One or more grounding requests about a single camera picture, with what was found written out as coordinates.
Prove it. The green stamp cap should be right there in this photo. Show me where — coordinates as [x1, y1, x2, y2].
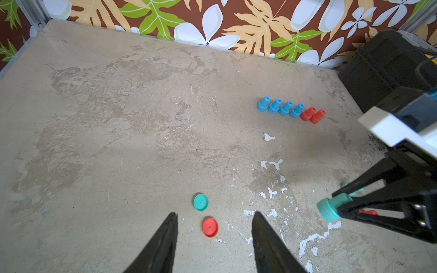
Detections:
[193, 193, 209, 211]

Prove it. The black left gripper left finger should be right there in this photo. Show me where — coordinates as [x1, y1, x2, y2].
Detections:
[124, 212, 178, 273]

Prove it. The aluminium frame post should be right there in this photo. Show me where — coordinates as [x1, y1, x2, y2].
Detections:
[17, 0, 51, 31]
[400, 0, 437, 33]

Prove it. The blue stamp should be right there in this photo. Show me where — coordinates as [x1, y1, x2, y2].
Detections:
[267, 99, 282, 114]
[278, 101, 293, 116]
[289, 104, 305, 118]
[257, 96, 271, 112]

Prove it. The green stamp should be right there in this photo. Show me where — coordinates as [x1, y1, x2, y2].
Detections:
[341, 182, 365, 197]
[316, 193, 353, 222]

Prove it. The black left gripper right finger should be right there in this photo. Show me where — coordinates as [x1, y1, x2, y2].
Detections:
[252, 211, 307, 273]

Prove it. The red stamp cap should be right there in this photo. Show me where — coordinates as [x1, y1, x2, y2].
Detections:
[202, 218, 219, 238]

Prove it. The aluminium frame post back right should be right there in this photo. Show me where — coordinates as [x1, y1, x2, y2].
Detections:
[400, 0, 437, 33]

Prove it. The black toolbox yellow latch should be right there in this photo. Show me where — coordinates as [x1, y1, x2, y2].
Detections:
[339, 29, 437, 112]

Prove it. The red stamp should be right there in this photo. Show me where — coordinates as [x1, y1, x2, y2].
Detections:
[359, 209, 379, 216]
[310, 109, 326, 124]
[300, 107, 316, 121]

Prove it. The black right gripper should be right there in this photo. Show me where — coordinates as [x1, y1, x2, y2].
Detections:
[332, 141, 437, 244]

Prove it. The aluminium frame post back left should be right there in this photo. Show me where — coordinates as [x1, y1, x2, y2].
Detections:
[17, 0, 51, 31]

